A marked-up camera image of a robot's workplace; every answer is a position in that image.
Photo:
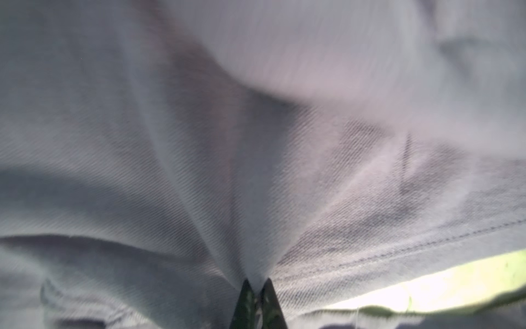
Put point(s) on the purple trousers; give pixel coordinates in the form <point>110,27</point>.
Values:
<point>159,156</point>

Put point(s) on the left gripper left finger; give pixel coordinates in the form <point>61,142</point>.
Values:
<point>246,307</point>

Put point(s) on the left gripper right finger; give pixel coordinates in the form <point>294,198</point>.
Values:
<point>272,314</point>

